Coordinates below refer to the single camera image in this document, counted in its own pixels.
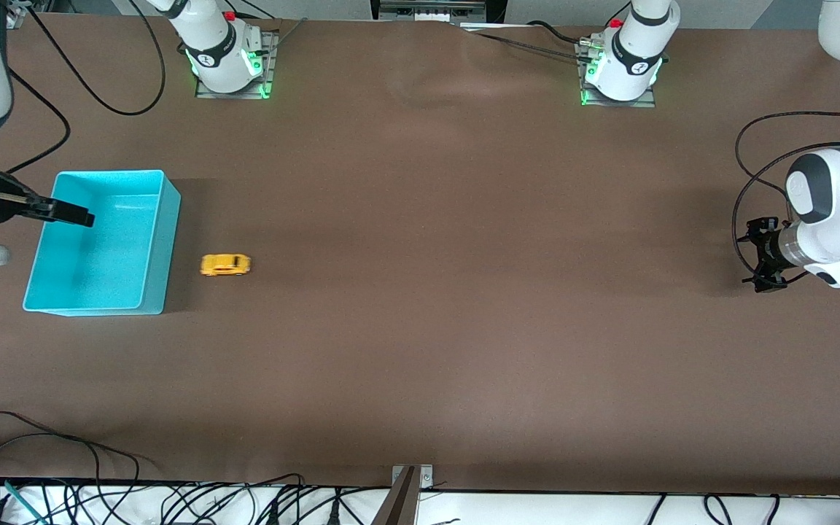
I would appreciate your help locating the white flat strip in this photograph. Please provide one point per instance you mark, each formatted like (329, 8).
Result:
(493, 26)

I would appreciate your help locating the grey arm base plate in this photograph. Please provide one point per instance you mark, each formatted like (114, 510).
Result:
(624, 104)
(271, 73)

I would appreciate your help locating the turquoise plastic bin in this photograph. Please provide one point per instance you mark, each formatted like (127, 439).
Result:
(99, 255)

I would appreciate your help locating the silver aluminium frame profile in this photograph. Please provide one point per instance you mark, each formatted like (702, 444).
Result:
(15, 16)

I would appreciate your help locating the grey metal bar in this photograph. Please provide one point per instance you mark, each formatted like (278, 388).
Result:
(398, 507)

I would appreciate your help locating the grey power strip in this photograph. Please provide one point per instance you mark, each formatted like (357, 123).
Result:
(427, 9)

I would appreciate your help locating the teal thin stick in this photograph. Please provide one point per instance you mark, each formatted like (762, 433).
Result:
(22, 500)

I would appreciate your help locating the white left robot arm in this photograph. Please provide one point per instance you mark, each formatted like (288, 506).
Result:
(835, 204)

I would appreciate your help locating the black power plug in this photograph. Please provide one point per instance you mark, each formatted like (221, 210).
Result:
(334, 512)
(272, 512)

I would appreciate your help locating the yellow toy beetle car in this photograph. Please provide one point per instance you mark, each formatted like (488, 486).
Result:
(224, 265)

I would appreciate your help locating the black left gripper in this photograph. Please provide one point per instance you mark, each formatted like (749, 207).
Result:
(771, 251)

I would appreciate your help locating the brown table mat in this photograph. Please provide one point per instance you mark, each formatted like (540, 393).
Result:
(420, 292)

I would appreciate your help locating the silver mounting plate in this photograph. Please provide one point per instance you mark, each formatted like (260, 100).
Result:
(427, 477)

